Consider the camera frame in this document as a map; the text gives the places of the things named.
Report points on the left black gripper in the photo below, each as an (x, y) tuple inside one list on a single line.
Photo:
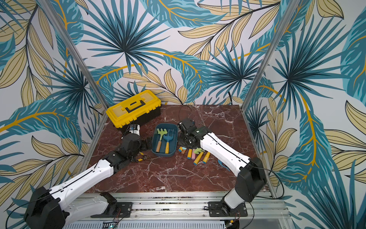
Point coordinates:
[(145, 147)]

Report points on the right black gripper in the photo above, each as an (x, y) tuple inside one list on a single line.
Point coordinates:
[(184, 134)]

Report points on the green rake wooden handle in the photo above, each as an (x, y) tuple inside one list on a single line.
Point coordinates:
[(161, 132)]

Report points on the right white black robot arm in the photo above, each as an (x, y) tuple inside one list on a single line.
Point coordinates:
[(249, 172)]

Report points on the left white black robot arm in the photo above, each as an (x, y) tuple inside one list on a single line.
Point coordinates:
[(54, 208)]

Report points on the teal plastic storage box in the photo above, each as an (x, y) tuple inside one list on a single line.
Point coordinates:
[(173, 143)]

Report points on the yellow black toolbox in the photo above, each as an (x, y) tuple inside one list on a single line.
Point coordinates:
[(138, 109)]

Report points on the yellow handled pliers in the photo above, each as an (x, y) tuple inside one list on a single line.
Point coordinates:
[(143, 157)]

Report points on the green rake yellow handle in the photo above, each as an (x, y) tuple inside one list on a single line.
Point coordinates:
[(198, 154)]

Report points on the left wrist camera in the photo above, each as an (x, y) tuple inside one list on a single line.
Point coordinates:
[(134, 129)]

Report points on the purple rake pink handle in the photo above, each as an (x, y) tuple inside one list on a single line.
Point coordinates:
[(193, 157)]

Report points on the teal fork yellow handle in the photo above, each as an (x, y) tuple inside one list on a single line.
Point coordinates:
[(190, 151)]

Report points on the aluminium rail frame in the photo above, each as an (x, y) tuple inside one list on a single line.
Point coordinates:
[(189, 210)]

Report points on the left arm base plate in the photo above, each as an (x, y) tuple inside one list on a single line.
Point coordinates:
[(116, 210)]

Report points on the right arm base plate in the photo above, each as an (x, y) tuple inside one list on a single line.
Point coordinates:
[(220, 209)]

